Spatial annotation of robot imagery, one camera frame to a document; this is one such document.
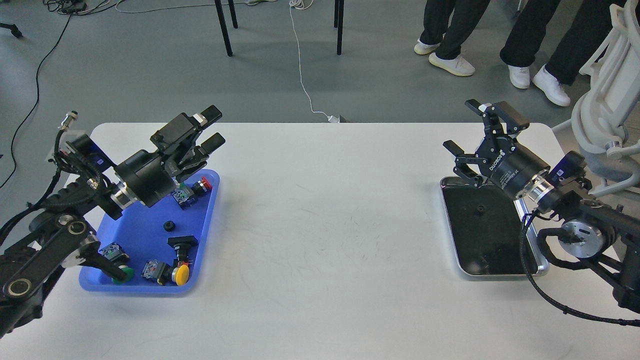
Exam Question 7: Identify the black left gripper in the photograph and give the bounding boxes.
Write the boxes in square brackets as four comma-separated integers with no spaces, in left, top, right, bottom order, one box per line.
[114,105,226,208]

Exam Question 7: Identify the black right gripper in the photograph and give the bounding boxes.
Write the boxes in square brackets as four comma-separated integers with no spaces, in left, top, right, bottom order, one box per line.
[442,99,552,201]

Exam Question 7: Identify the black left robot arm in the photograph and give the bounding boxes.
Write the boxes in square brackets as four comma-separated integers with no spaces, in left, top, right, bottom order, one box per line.
[1,105,225,335]

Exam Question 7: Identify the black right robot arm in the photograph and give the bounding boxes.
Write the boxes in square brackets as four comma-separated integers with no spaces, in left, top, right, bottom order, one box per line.
[443,99,640,313]

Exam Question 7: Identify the silver metal tray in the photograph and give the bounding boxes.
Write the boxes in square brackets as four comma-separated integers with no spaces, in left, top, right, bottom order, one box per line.
[439,176,550,281]

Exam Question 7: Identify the blue plastic tray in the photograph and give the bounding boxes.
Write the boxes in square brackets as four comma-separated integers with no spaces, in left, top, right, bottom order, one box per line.
[78,169,220,296]

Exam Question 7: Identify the black square push button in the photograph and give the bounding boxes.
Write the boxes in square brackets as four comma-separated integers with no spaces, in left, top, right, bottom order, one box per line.
[167,235,198,267]

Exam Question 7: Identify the black table legs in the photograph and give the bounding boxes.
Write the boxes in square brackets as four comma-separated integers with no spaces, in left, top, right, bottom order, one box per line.
[214,0,346,57]

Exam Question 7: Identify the person white shoes dark trousers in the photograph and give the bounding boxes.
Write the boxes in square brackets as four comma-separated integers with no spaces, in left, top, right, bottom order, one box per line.
[413,0,490,76]

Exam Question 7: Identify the red push button switch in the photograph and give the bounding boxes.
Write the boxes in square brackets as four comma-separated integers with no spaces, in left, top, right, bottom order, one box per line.
[170,177,213,210]

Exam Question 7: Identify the green push button switch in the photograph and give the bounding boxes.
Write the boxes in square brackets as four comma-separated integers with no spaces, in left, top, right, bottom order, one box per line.
[98,242,134,284]

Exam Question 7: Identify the yellow push button switch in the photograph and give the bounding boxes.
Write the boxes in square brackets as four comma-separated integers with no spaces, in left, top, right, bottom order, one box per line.
[141,259,190,286]

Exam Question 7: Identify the black floor cable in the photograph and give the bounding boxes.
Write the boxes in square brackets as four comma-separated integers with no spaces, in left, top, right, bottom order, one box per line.
[0,0,88,190]

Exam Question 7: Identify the white charging cable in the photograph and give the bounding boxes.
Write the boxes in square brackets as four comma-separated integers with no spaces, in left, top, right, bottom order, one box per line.
[288,0,341,123]

